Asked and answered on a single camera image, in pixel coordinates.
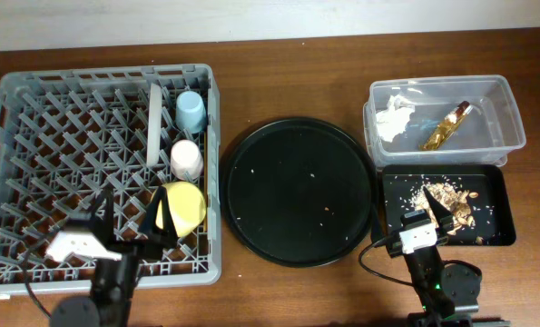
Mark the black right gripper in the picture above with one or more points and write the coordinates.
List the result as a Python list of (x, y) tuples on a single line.
[(443, 237)]

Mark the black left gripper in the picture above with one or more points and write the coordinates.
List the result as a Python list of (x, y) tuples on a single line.
[(131, 248)]

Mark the food scraps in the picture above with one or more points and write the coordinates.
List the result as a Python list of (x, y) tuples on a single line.
[(449, 197)]

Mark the yellow bowl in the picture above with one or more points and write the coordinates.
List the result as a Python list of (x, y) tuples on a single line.
[(187, 206)]

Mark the pink plastic cup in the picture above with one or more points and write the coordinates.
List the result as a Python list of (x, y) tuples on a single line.
[(186, 160)]

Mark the gold foil snack wrapper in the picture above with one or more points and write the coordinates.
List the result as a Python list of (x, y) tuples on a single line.
[(447, 127)]

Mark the white paper napkin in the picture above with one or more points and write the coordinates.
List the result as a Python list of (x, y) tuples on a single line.
[(393, 121)]

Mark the light grey plate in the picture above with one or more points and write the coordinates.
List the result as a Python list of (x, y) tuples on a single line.
[(154, 126)]

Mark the blue plastic cup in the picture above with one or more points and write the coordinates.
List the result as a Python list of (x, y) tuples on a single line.
[(190, 112)]

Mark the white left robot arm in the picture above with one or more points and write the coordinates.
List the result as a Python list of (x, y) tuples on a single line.
[(116, 274)]

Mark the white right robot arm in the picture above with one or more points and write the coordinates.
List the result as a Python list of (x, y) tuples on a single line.
[(448, 290)]

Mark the clear plastic waste bin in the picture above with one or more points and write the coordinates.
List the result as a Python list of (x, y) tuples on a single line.
[(491, 131)]

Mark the grey plastic dishwasher rack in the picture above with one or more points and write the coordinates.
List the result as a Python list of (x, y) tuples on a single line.
[(67, 134)]

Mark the black rectangular tray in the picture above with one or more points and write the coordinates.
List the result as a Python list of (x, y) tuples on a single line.
[(494, 221)]

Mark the round black serving tray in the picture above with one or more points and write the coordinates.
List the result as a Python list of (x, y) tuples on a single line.
[(299, 192)]

